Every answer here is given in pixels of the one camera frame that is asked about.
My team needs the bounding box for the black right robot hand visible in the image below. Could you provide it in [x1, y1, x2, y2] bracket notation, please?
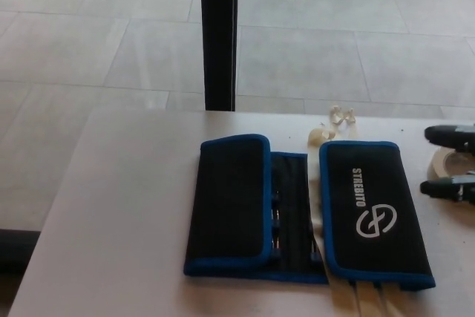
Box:
[420, 122, 475, 206]

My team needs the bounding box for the black blue-trimmed fabric toolkit roll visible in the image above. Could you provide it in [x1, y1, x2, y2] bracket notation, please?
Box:
[183, 133, 437, 290]

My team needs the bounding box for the beige masking tape roll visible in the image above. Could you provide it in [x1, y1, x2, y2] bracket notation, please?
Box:
[426, 145, 475, 185]

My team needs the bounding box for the black vertical metal post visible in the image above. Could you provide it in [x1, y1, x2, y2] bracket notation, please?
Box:
[198, 0, 240, 113]

